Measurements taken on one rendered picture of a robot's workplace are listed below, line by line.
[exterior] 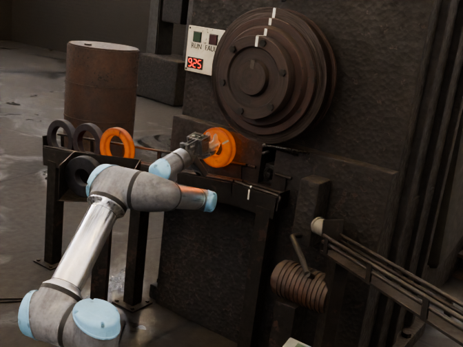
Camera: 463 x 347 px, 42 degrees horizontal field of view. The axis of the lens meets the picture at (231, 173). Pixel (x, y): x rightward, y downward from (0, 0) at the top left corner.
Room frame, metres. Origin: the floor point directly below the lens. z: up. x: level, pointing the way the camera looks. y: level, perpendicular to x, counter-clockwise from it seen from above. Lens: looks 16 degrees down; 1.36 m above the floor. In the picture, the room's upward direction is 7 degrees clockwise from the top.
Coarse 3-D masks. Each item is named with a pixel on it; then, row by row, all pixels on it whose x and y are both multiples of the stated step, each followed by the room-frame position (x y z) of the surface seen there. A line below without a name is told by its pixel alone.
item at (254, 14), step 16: (240, 16) 2.19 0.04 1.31; (256, 16) 2.15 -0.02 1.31; (288, 16) 2.08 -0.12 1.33; (224, 32) 2.22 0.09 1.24; (304, 32) 2.05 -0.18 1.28; (320, 48) 2.01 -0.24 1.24; (320, 64) 2.00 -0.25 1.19; (320, 80) 2.00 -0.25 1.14; (320, 96) 1.99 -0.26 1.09; (224, 112) 2.20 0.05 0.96; (320, 112) 2.04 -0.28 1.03; (240, 128) 2.16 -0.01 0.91; (304, 128) 2.02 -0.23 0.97
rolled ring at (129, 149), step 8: (112, 128) 2.54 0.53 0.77; (120, 128) 2.54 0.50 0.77; (104, 136) 2.56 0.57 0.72; (112, 136) 2.57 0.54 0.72; (120, 136) 2.51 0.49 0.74; (128, 136) 2.50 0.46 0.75; (104, 144) 2.56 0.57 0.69; (128, 144) 2.48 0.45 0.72; (104, 152) 2.56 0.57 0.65; (128, 152) 2.48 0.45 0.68
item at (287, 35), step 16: (240, 32) 2.16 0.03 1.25; (256, 32) 2.10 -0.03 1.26; (272, 32) 2.07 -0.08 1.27; (288, 32) 2.06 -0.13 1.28; (224, 48) 2.20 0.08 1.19; (288, 48) 2.03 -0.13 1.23; (304, 48) 2.02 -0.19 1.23; (304, 64) 2.01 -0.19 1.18; (304, 80) 2.00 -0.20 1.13; (304, 96) 2.00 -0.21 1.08; (288, 112) 2.01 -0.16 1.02; (304, 112) 2.00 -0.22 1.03; (256, 128) 2.10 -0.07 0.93; (272, 128) 2.06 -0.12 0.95; (288, 128) 2.03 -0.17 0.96
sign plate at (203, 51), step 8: (192, 32) 2.47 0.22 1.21; (200, 32) 2.45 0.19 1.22; (208, 32) 2.43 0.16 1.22; (216, 32) 2.41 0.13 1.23; (192, 40) 2.47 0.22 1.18; (200, 40) 2.44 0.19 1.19; (208, 40) 2.43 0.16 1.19; (192, 48) 2.47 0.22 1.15; (200, 48) 2.44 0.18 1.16; (208, 48) 2.42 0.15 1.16; (192, 56) 2.46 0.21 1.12; (200, 56) 2.44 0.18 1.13; (208, 56) 2.42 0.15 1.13; (192, 64) 2.46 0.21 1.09; (200, 64) 2.44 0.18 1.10; (208, 64) 2.42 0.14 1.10; (200, 72) 2.44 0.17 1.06; (208, 72) 2.42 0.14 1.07
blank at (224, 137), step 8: (216, 128) 2.26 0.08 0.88; (224, 136) 2.23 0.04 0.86; (232, 136) 2.25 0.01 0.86; (224, 144) 2.23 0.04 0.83; (232, 144) 2.22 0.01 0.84; (224, 152) 2.23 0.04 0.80; (232, 152) 2.22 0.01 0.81; (208, 160) 2.26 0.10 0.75; (216, 160) 2.24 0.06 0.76; (224, 160) 2.22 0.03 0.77
